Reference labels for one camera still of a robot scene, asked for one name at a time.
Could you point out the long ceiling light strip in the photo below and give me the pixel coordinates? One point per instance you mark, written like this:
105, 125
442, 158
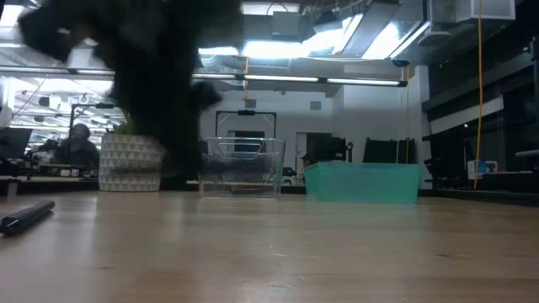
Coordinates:
295, 78

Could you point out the clear plastic bin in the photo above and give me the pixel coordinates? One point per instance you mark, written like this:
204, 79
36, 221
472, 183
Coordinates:
240, 168

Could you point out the blue and white box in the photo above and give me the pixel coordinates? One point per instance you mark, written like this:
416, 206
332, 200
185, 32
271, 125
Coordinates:
482, 169

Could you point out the plant in white patterned pot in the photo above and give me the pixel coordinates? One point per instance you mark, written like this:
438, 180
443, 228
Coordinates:
126, 164

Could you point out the dark computer monitor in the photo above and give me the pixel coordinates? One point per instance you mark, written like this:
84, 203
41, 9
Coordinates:
14, 143

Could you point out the black panel stack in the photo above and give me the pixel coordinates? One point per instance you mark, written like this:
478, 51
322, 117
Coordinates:
379, 150

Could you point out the teal plastic bin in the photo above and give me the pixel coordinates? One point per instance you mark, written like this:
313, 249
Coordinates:
362, 185

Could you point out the black camera gantry frame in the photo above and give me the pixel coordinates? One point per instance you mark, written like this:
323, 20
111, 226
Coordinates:
90, 105
246, 112

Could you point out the dark neighbouring workbench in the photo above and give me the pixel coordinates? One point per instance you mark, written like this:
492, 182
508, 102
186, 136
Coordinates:
46, 185

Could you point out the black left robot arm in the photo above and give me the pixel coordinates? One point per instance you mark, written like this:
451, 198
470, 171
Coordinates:
139, 38

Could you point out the person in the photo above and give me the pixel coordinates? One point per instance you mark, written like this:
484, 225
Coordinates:
307, 160
80, 151

